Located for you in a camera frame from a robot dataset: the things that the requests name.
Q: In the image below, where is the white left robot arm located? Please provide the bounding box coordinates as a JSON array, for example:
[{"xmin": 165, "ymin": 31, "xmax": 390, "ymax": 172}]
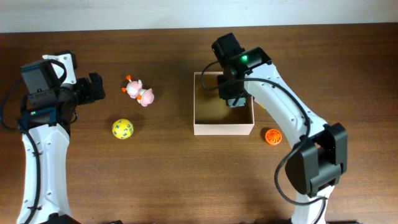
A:
[{"xmin": 17, "ymin": 50, "xmax": 105, "ymax": 223}]

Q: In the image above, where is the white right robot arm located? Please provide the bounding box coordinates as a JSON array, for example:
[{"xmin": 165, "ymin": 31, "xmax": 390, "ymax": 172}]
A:
[{"xmin": 211, "ymin": 33, "xmax": 348, "ymax": 223}]

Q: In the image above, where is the pink white toy duck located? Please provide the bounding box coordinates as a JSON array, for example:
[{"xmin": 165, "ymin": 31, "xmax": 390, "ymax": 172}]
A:
[{"xmin": 121, "ymin": 75, "xmax": 154, "ymax": 107}]

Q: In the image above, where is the yellow ball with blue letters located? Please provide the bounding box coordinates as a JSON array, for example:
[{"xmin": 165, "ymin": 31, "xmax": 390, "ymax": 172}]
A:
[{"xmin": 112, "ymin": 119, "xmax": 134, "ymax": 139}]

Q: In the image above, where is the white cardboard box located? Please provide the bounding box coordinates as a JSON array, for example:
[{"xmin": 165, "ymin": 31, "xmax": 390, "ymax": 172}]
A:
[{"xmin": 193, "ymin": 72, "xmax": 254, "ymax": 136}]

